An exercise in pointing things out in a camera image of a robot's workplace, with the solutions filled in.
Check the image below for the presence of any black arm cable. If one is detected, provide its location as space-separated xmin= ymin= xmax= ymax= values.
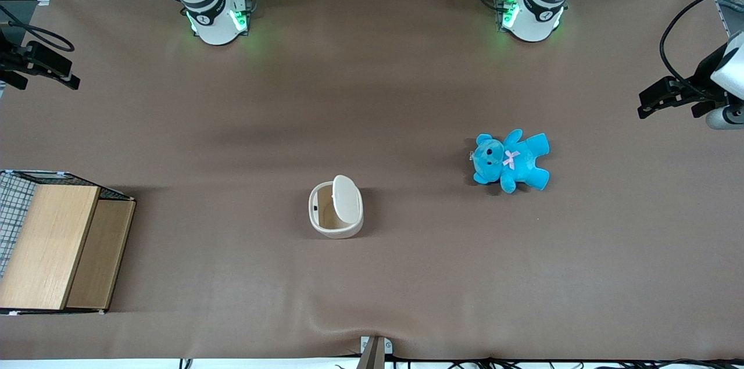
xmin=0 ymin=5 xmax=76 ymax=53
xmin=660 ymin=0 xmax=744 ymax=102

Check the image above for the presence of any beige trash can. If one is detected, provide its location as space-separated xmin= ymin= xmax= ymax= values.
xmin=308 ymin=175 xmax=364 ymax=239

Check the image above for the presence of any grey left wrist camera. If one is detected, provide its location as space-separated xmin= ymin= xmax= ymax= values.
xmin=705 ymin=103 xmax=744 ymax=130

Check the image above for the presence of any brown table mat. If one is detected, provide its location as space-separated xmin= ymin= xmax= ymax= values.
xmin=0 ymin=0 xmax=744 ymax=361

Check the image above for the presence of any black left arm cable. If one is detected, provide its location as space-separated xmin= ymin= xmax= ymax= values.
xmin=660 ymin=0 xmax=744 ymax=102

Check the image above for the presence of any metal table clamp bracket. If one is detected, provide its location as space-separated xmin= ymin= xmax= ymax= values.
xmin=356 ymin=335 xmax=394 ymax=369

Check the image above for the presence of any beige trash can lid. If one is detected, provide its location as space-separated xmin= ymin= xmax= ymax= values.
xmin=331 ymin=175 xmax=363 ymax=225

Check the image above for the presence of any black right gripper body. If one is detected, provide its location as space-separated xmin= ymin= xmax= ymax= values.
xmin=0 ymin=26 xmax=31 ymax=72

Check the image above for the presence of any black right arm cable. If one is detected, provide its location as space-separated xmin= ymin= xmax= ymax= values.
xmin=0 ymin=5 xmax=76 ymax=53

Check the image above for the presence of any blue plush teddy bear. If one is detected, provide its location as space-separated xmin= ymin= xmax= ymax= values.
xmin=470 ymin=128 xmax=550 ymax=194

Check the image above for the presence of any wooden shelf box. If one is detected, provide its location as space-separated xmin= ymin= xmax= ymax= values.
xmin=0 ymin=183 xmax=136 ymax=313

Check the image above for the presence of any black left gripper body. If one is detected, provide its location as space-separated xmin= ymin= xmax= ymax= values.
xmin=686 ymin=44 xmax=727 ymax=103

